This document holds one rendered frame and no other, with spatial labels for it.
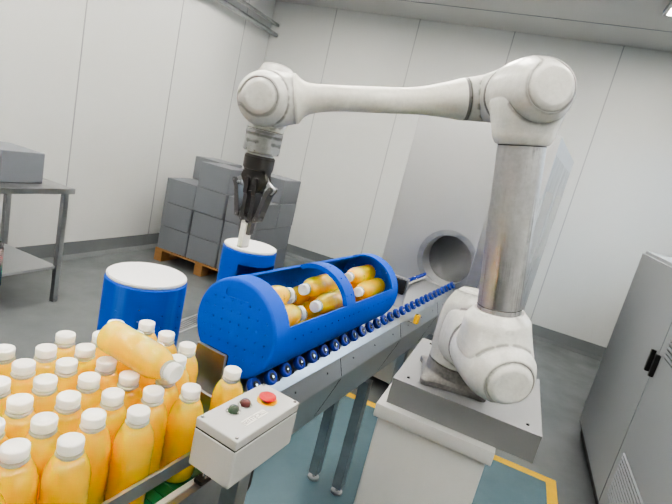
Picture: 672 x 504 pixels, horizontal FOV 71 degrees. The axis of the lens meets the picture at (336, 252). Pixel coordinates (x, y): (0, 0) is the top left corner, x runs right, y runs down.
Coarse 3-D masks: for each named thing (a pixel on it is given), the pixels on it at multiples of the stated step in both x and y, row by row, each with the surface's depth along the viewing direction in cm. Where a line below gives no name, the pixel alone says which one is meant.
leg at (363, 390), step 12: (360, 396) 222; (360, 408) 223; (360, 420) 226; (348, 432) 227; (348, 444) 227; (348, 456) 228; (336, 468) 232; (348, 468) 233; (336, 480) 232; (336, 492) 234
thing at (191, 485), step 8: (192, 480) 99; (184, 488) 96; (192, 488) 97; (200, 488) 98; (208, 488) 101; (216, 488) 103; (248, 488) 116; (168, 496) 93; (176, 496) 94; (184, 496) 95; (192, 496) 96; (200, 496) 99; (208, 496) 102; (216, 496) 105
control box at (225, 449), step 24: (264, 384) 104; (216, 408) 91; (240, 408) 93; (264, 408) 95; (288, 408) 97; (216, 432) 85; (240, 432) 86; (264, 432) 91; (288, 432) 100; (192, 456) 88; (216, 456) 85; (240, 456) 85; (264, 456) 94; (216, 480) 86
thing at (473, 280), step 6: (486, 216) 231; (486, 222) 231; (486, 228) 231; (480, 240) 233; (480, 246) 233; (480, 252) 233; (474, 258) 235; (480, 258) 234; (474, 264) 235; (480, 264) 234; (474, 270) 236; (480, 270) 234; (468, 276) 237; (474, 276) 236; (480, 276) 234; (468, 282) 237; (474, 282) 236
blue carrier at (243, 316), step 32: (352, 256) 202; (224, 288) 131; (256, 288) 126; (352, 288) 164; (224, 320) 132; (256, 320) 126; (288, 320) 129; (320, 320) 144; (352, 320) 166; (224, 352) 133; (256, 352) 127; (288, 352) 133
